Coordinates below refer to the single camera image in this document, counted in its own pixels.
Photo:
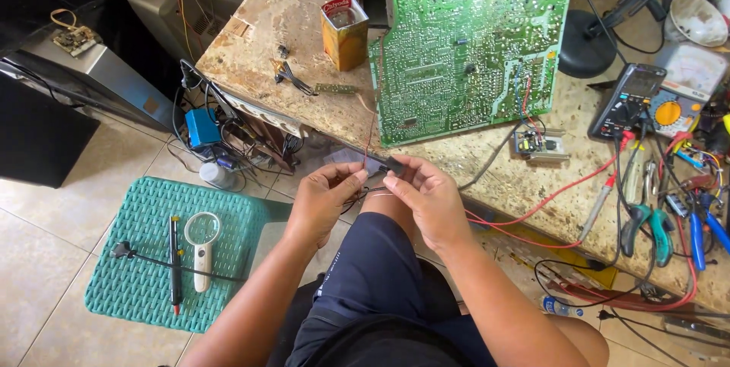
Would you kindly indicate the person's right hand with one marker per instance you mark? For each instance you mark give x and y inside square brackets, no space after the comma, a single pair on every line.
[436,207]

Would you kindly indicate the person's left hand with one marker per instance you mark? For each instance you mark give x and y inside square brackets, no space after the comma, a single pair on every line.
[316,201]

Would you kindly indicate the dark blue shorts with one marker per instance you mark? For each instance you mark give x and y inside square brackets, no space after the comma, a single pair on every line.
[370,287]

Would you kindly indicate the white round cap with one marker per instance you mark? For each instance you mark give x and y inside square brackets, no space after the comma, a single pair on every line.
[215,176]

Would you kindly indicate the narrow green circuit strip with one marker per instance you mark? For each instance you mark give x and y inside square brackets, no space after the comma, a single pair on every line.
[336,88]

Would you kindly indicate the small board with metal heatsink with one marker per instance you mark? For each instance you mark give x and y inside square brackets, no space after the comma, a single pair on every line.
[539,145]

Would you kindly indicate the white magnifying glass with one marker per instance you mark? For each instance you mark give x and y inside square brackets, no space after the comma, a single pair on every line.
[202,264]

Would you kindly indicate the blue plastic box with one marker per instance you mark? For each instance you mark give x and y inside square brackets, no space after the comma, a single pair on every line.
[202,127]

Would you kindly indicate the small black component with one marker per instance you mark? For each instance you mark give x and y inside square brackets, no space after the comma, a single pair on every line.
[283,51]

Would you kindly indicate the black pen tool red tip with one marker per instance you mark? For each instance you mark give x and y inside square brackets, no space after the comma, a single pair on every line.
[175,270]

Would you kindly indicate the blue-label plastic water bottle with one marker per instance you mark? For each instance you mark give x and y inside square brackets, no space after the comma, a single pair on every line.
[562,306]

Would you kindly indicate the red test probe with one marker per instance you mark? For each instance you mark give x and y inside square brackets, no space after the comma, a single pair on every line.
[596,210]

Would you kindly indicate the orange tin can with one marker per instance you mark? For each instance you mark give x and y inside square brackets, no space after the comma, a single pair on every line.
[344,42]

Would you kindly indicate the large green circuit board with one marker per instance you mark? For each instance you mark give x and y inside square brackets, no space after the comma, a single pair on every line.
[473,47]

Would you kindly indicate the teal woven plastic stool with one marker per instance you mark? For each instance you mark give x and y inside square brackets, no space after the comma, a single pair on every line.
[154,281]

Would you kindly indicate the black round lamp base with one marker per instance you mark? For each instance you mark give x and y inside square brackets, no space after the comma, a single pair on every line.
[586,47]

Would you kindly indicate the black digital multimeter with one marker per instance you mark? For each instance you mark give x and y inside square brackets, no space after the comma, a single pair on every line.
[627,99]

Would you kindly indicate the grey monitor casing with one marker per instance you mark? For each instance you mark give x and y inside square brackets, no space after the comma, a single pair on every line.
[171,10]

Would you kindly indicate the silver appliance casing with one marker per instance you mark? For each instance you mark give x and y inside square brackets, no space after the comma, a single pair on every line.
[108,79]

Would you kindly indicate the black cabinet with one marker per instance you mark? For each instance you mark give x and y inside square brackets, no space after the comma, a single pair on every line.
[40,133]

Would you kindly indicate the white yellow analog multimeter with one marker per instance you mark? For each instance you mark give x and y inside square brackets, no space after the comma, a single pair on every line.
[690,76]

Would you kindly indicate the small brown circuit board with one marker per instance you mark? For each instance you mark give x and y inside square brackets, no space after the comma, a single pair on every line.
[75,40]

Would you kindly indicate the white bowl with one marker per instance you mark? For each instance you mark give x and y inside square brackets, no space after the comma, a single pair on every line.
[696,20]

